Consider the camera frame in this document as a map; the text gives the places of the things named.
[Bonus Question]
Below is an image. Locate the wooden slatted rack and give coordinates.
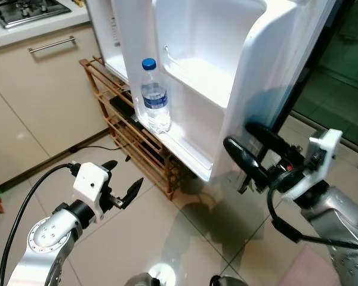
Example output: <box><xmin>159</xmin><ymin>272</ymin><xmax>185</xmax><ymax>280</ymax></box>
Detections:
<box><xmin>79</xmin><ymin>55</ymin><xmax>183</xmax><ymax>201</ymax></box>

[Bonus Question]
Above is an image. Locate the black appliance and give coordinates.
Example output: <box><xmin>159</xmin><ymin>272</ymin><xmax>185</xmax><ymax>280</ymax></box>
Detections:
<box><xmin>109</xmin><ymin>95</ymin><xmax>138</xmax><ymax>123</ymax></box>

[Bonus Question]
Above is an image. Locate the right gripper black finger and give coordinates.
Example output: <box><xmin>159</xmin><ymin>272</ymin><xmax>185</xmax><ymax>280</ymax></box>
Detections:
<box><xmin>224</xmin><ymin>138</ymin><xmax>271</xmax><ymax>188</ymax></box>
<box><xmin>246</xmin><ymin>123</ymin><xmax>299</xmax><ymax>160</ymax></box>

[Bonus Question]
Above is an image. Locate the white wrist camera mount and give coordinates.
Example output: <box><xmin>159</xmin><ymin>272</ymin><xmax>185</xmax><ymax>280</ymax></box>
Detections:
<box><xmin>71</xmin><ymin>162</ymin><xmax>115</xmax><ymax>225</ymax></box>
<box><xmin>280</xmin><ymin>129</ymin><xmax>344</xmax><ymax>201</ymax></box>

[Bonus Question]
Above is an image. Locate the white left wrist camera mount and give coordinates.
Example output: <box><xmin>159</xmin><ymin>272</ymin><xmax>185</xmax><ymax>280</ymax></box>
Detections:
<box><xmin>71</xmin><ymin>162</ymin><xmax>115</xmax><ymax>225</ymax></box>

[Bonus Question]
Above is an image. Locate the cream kitchen cabinet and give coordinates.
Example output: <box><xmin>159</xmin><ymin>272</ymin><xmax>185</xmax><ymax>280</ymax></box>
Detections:
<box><xmin>0</xmin><ymin>0</ymin><xmax>118</xmax><ymax>189</ymax></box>

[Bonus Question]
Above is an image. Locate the grey left robot leg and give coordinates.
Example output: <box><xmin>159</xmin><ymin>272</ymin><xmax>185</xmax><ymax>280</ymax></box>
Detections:
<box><xmin>125</xmin><ymin>271</ymin><xmax>168</xmax><ymax>286</ymax></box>

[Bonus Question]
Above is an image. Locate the clear water bottle blue cap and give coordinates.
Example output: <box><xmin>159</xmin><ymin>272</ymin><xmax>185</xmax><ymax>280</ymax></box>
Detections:
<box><xmin>140</xmin><ymin>57</ymin><xmax>173</xmax><ymax>135</ymax></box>

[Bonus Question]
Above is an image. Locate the pink floor mat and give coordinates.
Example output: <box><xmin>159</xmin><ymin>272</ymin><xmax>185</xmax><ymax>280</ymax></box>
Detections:
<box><xmin>283</xmin><ymin>245</ymin><xmax>342</xmax><ymax>286</ymax></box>

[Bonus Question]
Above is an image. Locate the black gas stove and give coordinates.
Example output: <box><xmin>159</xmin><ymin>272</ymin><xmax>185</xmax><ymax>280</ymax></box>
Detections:
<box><xmin>0</xmin><ymin>0</ymin><xmax>73</xmax><ymax>30</ymax></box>

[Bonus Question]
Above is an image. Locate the white fridge door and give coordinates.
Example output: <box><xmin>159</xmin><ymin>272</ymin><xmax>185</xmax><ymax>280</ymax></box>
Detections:
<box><xmin>110</xmin><ymin>0</ymin><xmax>348</xmax><ymax>183</ymax></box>

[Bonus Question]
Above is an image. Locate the frosted glass sliding door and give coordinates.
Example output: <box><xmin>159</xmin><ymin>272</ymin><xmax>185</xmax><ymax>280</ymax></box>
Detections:
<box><xmin>289</xmin><ymin>0</ymin><xmax>358</xmax><ymax>147</ymax></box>

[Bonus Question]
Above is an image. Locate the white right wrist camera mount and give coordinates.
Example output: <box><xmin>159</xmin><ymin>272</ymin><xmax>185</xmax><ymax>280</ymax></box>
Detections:
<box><xmin>280</xmin><ymin>129</ymin><xmax>344</xmax><ymax>201</ymax></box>

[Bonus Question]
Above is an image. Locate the silver cabinet handle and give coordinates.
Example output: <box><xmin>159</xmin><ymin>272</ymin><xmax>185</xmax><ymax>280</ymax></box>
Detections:
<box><xmin>28</xmin><ymin>36</ymin><xmax>76</xmax><ymax>55</ymax></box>

